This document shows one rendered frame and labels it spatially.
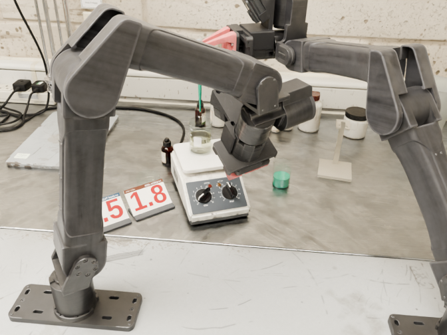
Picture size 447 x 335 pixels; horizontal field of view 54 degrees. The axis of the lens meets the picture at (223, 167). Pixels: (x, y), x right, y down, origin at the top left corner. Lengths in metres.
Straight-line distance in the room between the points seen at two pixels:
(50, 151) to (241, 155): 0.59
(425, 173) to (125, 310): 0.50
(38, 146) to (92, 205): 0.62
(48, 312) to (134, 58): 0.43
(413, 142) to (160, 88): 0.90
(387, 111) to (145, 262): 0.49
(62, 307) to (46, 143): 0.59
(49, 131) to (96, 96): 0.77
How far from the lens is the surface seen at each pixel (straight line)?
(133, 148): 1.18
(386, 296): 0.83
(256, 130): 0.69
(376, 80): 0.70
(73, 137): 0.57
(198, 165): 0.93
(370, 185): 1.10
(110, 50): 0.52
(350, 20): 1.39
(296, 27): 0.91
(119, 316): 0.75
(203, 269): 0.82
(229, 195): 0.91
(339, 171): 1.11
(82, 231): 0.64
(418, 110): 0.71
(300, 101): 0.73
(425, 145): 0.70
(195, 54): 0.59
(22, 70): 1.55
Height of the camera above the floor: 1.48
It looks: 32 degrees down
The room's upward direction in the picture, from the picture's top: 2 degrees clockwise
